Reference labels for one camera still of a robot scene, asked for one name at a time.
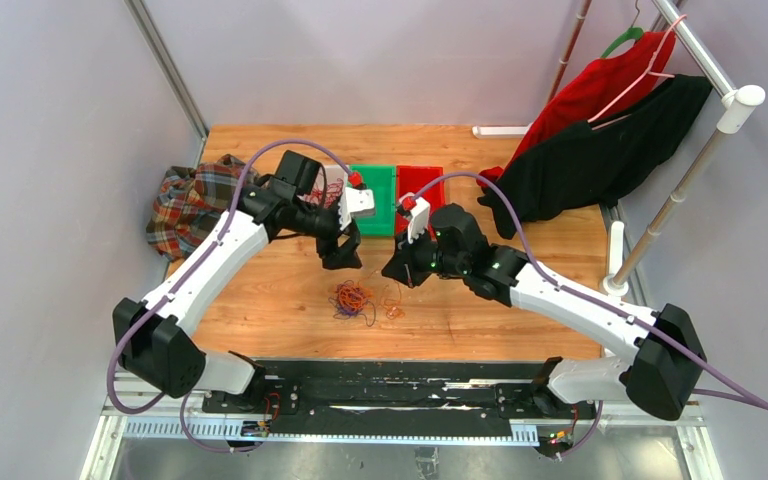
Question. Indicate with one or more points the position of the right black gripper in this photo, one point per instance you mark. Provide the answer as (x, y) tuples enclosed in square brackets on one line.
[(401, 266)]

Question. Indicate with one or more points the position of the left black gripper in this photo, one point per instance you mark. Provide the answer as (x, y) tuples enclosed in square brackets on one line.
[(346, 256)]

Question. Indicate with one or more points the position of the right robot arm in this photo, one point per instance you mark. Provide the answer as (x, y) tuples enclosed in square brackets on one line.
[(654, 355)]

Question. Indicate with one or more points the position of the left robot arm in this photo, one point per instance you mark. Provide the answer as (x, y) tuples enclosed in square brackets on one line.
[(153, 335)]

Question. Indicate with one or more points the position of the white plastic bin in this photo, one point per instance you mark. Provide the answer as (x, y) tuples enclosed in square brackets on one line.
[(328, 186)]

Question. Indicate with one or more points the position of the green plastic bin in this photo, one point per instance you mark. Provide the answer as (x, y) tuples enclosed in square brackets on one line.
[(381, 180)]

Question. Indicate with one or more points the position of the red plastic bin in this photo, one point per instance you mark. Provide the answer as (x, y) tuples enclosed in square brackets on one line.
[(410, 179)]

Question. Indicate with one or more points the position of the white plastic strip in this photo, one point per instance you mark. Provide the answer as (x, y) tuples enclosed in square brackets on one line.
[(500, 132)]

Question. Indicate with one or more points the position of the plaid flannel shirt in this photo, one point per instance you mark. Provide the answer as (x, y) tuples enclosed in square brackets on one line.
[(189, 204)]

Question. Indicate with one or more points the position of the black shirt on hanger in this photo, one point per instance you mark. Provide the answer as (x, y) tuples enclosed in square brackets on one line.
[(629, 147)]

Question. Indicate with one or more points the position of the red shirt on hanger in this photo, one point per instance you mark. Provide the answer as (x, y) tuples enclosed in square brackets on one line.
[(589, 93)]

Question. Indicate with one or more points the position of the pink hanger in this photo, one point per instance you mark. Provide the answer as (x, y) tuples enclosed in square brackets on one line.
[(648, 71)]

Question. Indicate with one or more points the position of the green hanger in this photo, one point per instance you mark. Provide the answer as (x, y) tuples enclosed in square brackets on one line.
[(632, 34)]

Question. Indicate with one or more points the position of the metal clothes rack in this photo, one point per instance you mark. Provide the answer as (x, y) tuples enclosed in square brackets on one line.
[(708, 250)]

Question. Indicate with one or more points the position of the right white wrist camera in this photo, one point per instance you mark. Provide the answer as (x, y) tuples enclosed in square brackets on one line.
[(416, 210)]

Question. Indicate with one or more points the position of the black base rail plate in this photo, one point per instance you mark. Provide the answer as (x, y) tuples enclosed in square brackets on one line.
[(400, 399)]

